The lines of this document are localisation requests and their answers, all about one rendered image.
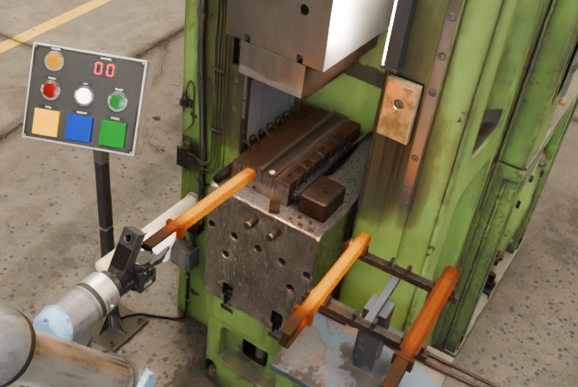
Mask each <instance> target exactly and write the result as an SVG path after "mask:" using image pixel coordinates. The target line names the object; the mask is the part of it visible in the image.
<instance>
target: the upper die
mask: <svg viewBox="0 0 578 387"><path fill-rule="evenodd" d="M377 42H378V35H377V36H375V37H374V38H372V39H371V40H369V41H368V42H366V43H365V44H364V45H363V46H361V47H359V48H358V49H356V50H355V51H353V52H352V53H350V54H349V55H347V56H346V57H345V58H343V59H342V60H340V61H339V62H337V63H336V64H334V65H333V66H331V67H330V68H328V69H327V70H326V71H324V72H321V71H318V70H315V69H313V68H310V67H309V66H306V65H304V64H302V62H303V59H300V60H299V61H297V62H296V61H294V60H291V59H289V58H286V57H283V56H281V55H279V54H277V53H274V52H270V51H269V50H266V49H264V48H261V47H259V46H256V45H253V44H251V43H250V38H249V39H247V40H241V48H240V60H239V72H240V73H242V74H244V75H246V76H248V77H252V78H254V79H256V80H258V81H260V82H263V83H265V84H268V85H270V86H272V87H275V88H276V89H280V90H282V91H284V92H286V93H288V94H290V95H294V96H296V97H298V98H300V99H302V98H303V97H305V96H306V95H308V94H309V93H310V92H311V91H313V90H314V89H316V88H317V87H319V86H320V85H322V84H323V83H325V82H326V81H328V80H329V79H330V78H331V77H333V76H334V75H336V74H337V73H339V72H340V71H342V70H343V69H345V68H346V67H347V66H349V65H350V64H352V63H353V62H354V61H355V60H357V59H358V58H360V57H361V56H363V55H364V54H366V53H367V52H369V51H370V50H372V49H373V48H374V47H375V46H376V45H377Z"/></svg>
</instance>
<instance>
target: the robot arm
mask: <svg viewBox="0 0 578 387"><path fill-rule="evenodd" d="M156 232H157V230H154V231H151V232H148V233H144V232H143V231H141V230H140V229H138V228H136V227H134V226H125V227H124V228H123V231H122V232H121V235H120V239H119V241H118V243H117V246H116V249H115V251H114V255H113V257H112V260H111V261H110V264H109V267H108V270H107V271H106V270H103V271H101V272H100V273H99V272H93V273H91V274H90V275H88V276H87V277H86V278H84V279H83V280H81V281H80V282H79V283H78V284H77V285H76V286H74V287H73V288H71V289H70V290H69V291H68V292H67V293H65V294H64V295H63V296H62V297H60V298H59V299H57V300H56V301H55V302H53V303H52V304H50V305H48V306H47V307H46V308H44V309H43V310H42V312H41V313H40V314H39V315H37V316H36V318H35V319H34V324H32V322H31V321H30V320H29V319H28V317H27V316H26V315H24V314H23V313H21V312H20V311H18V310H15V309H12V308H10V307H8V306H6V305H4V304H0V387H8V386H10V385H12V384H22V385H26V386H31V387H153V384H154V381H155V375H154V373H153V372H152V371H150V370H148V368H147V367H146V368H144V367H142V366H141V365H138V364H136V363H134V362H132V361H130V360H129V359H126V358H124V357H122V356H120V355H118V354H117V353H113V352H112V351H109V350H107V349H106V348H104V347H101V346H99V345H97V344H95V343H94V342H93V341H92V335H91V328H92V327H94V326H95V325H96V324H97V323H98V322H99V321H100V320H101V319H102V318H103V317H105V316H106V315H107V314H108V313H109V312H110V311H111V310H113V309H114V308H115V307H116V306H118V305H119V304H120V298H121V297H122V296H123V295H124V294H126V293H127V292H128V291H129V290H131V291H133V292H134V291H135V292H138V293H139V294H141V293H142V292H143V291H144V290H146V289H147V288H148V287H149V286H150V285H152V284H153V283H154V282H155V281H156V274H157V272H156V268H155V267H153V266H156V265H158V264H160V263H161V262H166V261H167V260H168V259H169V255H170V250H171V247H172V245H173V244H174V242H175V236H176V232H174V233H173V234H172V235H170V236H168V237H167V238H166V239H164V240H163V241H162V242H160V243H159V244H158V245H157V246H156V247H154V248H153V249H152V250H151V251H146V250H145V246H144V245H143V244H142V242H143V241H144V240H145V239H147V238H148V237H150V236H151V235H153V234H154V233H156ZM150 280H151V283H150V284H149V285H148V286H147V287H145V284H146V283H147V282H148V281H150ZM134 287H135V288H137V289H135V288H134Z"/></svg>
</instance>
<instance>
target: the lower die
mask: <svg viewBox="0 0 578 387"><path fill-rule="evenodd" d="M333 114H335V115H337V116H339V117H342V119H341V120H340V121H338V122H337V123H336V124H335V125H333V126H332V127H331V128H330V129H328V131H326V132H325V133H324V134H323V135H322V136H320V137H319V138H318V139H316V140H315V141H314V142H313V143H311V144H310V145H309V146H307V147H306V148H305V149H304V150H302V151H301V152H300V153H298V154H297V155H296V156H295V157H294V158H293V159H292V160H290V161H289V162H288V163H287V164H285V165H284V166H283V167H282V168H280V169H279V170H278V171H276V172H275V173H274V174H273V176H272V178H271V177H269V176H267V175H264V174H263V169H265V168H266V167H267V166H268V165H269V164H270V163H272V162H273V161H274V160H276V159H277V158H278V157H280V156H281V155H282V154H283V153H285V152H286V151H288V150H289V149H290V148H291V147H293V146H294V145H295V144H296V143H297V142H298V141H300V140H301V139H302V138H304V137H305V136H306V135H308V134H309V133H310V132H312V131H313V130H314V129H316V128H317V127H318V126H320V125H321V124H322V123H323V122H324V121H325V120H327V119H328V118H329V117H330V116H332V115H333ZM360 126H361V124H359V123H357V122H354V121H352V120H349V119H348V117H347V116H346V115H344V114H340V113H338V112H336V111H334V112H332V113H331V112H330V111H327V110H325V109H323V108H319V109H316V108H314V107H311V106H309V105H308V106H307V107H305V108H304V109H302V110H301V111H300V115H298V113H297V114H295V115H294V116H293V119H292V120H291V119H289V120H287V121H286V122H285V126H284V127H283V124H282V125H281V126H279V127H277V132H275V130H273V131H272V132H270V133H269V134H268V138H267V136H266V137H264V138H263V139H261V140H260V141H261V142H260V144H258V142H257V143H256V144H254V145H253V146H251V151H249V148H248V149H247V150H246V151H245V152H244V153H242V154H241V155H239V156H238V157H236V158H235V159H234V160H232V166H231V178H232V177H234V176H235V175H237V174H238V173H240V172H241V171H242V170H244V169H245V168H247V167H248V168H250V169H253V170H255V178H254V179H253V180H252V181H250V182H249V183H248V184H246V185H245V186H247V187H250V188H252V189H254V190H255V191H258V192H259V193H261V194H264V195H266V196H267V197H269V198H271V199H274V200H279V201H280V203H281V204H283V205H285V206H288V205H289V204H290V203H291V202H292V201H293V200H292V199H291V194H292V192H293V191H294V190H295V188H296V186H297V181H298V178H297V176H295V175H290V177H289V176H288V174H289V173H290V172H294V173H296V174H297V175H298V176H299V186H300V185H301V184H302V183H303V182H304V179H305V174H306V171H305V169H304V168H302V167H299V168H298V169H297V167H298V166H299V165H304V166H305V167H306V168H307V169H308V177H307V179H308V178H309V177H310V176H311V175H312V173H313V169H314V163H313V162H312V161H311V160H308V161H307V163H306V162H305V159H306V158H312V159H313V160H314V161H315V162H316V164H317V167H316V172H317V171H318V170H319V168H320V166H321V164H322V156H321V155H320V154H318V153H317V154H316V155H315V156H313V153H314V152H315V151H320V152H321V153H323V155H324V162H323V165H324V164H325V163H326V162H327V161H328V159H329V153H330V151H329V148H327V147H323V149H321V147H322V145H324V144H326V145H328V146H329V147H330V148H331V150H332V155H331V158H332V157H333V156H334V155H335V153H336V150H337V143H336V142H335V141H334V140H332V141H330V143H329V140H330V139H331V138H334V139H336V140H337V141H338V142H339V144H340V147H339V151H340V150H341V149H342V146H343V145H344V141H345V138H344V136H343V135H341V134H339V135H338V137H336V134H337V133H338V132H342V133H344V134H345V135H346V137H347V142H346V145H347V144H348V143H353V142H354V141H355V140H356V139H358V138H359V134H360ZM253 186H255V188H253Z"/></svg>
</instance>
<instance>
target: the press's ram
mask: <svg viewBox="0 0 578 387"><path fill-rule="evenodd" d="M395 1H396V0H228V5H227V21H226V33H227V34H229V35H232V36H234V37H237V38H238V39H241V40H247V39H249V38H250V43H251V44H253V45H256V46H259V47H261V48H264V49H266V50H269V51H270V52H274V53H277V54H279V55H281V56H283V57H286V58H289V59H291V60H294V61H296V62H297V61H299V60H300V59H303V62H302V65H306V66H309V67H310V68H313V69H315V70H318V71H321V72H324V71H326V70H327V69H328V68H330V67H331V66H333V65H335V64H336V63H337V62H339V61H340V60H342V59H343V58H345V57H346V56H347V55H349V54H350V53H352V52H353V51H355V50H356V49H358V48H359V47H361V46H363V45H364V44H365V43H366V42H368V41H369V40H371V39H372V38H374V37H375V36H377V35H378V34H380V33H382V32H383V31H385V29H387V28H389V27H390V24H391V19H392V15H393V10H394V6H395Z"/></svg>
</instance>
